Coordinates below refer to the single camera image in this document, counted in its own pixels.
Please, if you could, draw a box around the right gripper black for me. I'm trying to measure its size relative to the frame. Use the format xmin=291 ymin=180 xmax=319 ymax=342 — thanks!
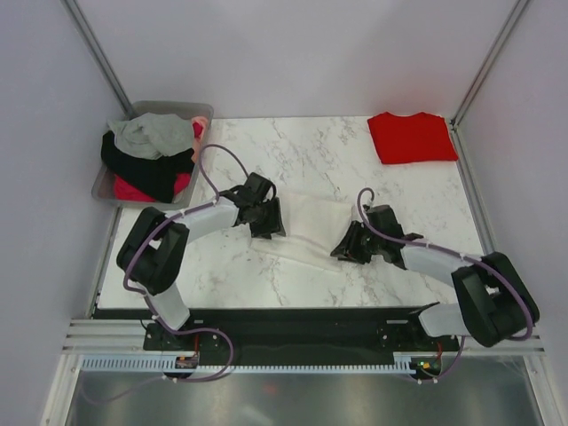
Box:
xmin=331 ymin=219 xmax=383 ymax=264

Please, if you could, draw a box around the white printed t-shirt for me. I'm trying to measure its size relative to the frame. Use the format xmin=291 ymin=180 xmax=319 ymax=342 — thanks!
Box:
xmin=250 ymin=192 xmax=352 ymax=272

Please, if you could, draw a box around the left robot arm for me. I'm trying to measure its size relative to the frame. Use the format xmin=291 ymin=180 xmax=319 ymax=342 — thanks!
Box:
xmin=116 ymin=173 xmax=286 ymax=349

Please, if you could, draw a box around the white slotted cable duct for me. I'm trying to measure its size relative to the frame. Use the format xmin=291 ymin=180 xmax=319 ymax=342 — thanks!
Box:
xmin=80 ymin=349 xmax=415 ymax=375

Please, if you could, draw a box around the grey t-shirt in bin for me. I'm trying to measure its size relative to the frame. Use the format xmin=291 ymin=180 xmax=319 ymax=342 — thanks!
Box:
xmin=107 ymin=113 xmax=195 ymax=160

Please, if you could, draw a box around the aluminium corner post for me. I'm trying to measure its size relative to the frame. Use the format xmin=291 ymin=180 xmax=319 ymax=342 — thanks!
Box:
xmin=448 ymin=0 xmax=533 ymax=130
xmin=60 ymin=0 xmax=133 ymax=116

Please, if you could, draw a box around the magenta t-shirt in bin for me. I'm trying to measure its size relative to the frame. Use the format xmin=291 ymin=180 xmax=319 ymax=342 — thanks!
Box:
xmin=114 ymin=173 xmax=191 ymax=202

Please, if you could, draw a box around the right aluminium corner post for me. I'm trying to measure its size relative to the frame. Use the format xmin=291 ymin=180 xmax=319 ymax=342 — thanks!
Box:
xmin=448 ymin=0 xmax=533 ymax=130

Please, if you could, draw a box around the aluminium front frame rail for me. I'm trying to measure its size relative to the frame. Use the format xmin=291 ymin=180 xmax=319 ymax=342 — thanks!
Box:
xmin=42 ymin=317 xmax=147 ymax=426

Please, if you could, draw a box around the folded red t-shirt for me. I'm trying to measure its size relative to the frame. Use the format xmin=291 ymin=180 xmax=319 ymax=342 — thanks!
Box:
xmin=367 ymin=112 xmax=458 ymax=165

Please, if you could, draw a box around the left aluminium corner post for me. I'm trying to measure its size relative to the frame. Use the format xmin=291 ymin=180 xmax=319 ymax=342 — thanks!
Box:
xmin=60 ymin=0 xmax=133 ymax=116

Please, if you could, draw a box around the black t-shirt in bin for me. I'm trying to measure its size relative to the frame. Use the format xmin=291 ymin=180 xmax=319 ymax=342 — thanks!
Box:
xmin=101 ymin=131 xmax=194 ymax=203

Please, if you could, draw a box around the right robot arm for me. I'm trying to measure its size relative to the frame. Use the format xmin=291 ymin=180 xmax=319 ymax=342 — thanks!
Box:
xmin=330 ymin=205 xmax=540 ymax=350

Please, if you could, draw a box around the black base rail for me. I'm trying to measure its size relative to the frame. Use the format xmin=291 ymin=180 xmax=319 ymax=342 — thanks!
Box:
xmin=95 ymin=304 xmax=461 ymax=367

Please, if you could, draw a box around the pink t-shirt in bin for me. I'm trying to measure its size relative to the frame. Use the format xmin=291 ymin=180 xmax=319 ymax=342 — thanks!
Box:
xmin=191 ymin=116 xmax=209 ymax=163

